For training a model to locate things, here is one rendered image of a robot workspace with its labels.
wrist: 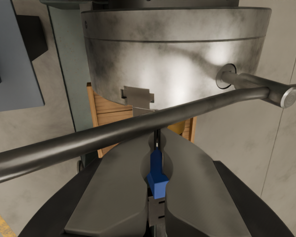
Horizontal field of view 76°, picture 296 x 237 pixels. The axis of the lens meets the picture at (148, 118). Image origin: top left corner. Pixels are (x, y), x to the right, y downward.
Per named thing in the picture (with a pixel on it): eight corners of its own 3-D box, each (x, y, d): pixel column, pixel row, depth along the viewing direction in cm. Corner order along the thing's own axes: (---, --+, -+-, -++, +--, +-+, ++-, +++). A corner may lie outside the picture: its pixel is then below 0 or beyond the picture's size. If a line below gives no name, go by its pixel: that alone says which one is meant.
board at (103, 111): (86, 82, 57) (86, 86, 54) (196, 73, 65) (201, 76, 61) (99, 160, 71) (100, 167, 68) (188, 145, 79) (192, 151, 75)
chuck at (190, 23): (73, 14, 42) (97, 4, 16) (193, 13, 52) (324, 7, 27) (76, 31, 43) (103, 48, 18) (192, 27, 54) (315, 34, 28)
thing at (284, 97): (219, 63, 27) (303, 86, 18) (216, 78, 28) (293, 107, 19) (206, 64, 27) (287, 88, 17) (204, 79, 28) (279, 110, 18)
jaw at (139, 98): (152, 67, 37) (122, 84, 27) (177, 69, 35) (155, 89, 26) (152, 117, 42) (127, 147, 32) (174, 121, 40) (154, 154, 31)
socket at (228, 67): (223, 59, 27) (238, 63, 25) (218, 82, 29) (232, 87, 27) (204, 60, 26) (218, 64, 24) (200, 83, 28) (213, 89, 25)
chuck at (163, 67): (76, 31, 43) (103, 48, 18) (192, 27, 54) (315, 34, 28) (83, 71, 48) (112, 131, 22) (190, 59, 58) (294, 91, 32)
